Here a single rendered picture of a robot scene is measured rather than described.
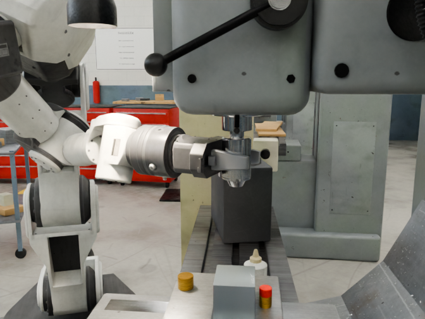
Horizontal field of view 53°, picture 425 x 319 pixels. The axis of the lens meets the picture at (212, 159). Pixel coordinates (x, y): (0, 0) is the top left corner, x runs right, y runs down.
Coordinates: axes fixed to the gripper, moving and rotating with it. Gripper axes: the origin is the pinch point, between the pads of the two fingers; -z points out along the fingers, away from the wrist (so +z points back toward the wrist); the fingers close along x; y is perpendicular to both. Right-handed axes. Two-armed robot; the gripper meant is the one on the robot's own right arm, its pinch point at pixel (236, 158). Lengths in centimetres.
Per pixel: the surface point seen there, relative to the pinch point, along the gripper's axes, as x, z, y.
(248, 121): -0.8, -2.2, -6.1
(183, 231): 149, 90, 78
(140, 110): 377, 273, 29
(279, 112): -6.1, -8.5, -8.2
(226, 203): 27.6, 13.0, 16.8
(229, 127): -2.4, 0.4, -5.2
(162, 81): -6.0, 10.1, -12.0
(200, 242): 25.9, 19.2, 27.0
